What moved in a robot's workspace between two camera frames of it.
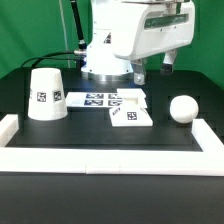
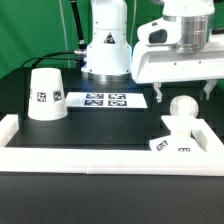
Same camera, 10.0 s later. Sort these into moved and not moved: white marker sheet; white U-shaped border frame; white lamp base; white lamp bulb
Moved: white lamp base
Not moved: white lamp bulb; white marker sheet; white U-shaped border frame
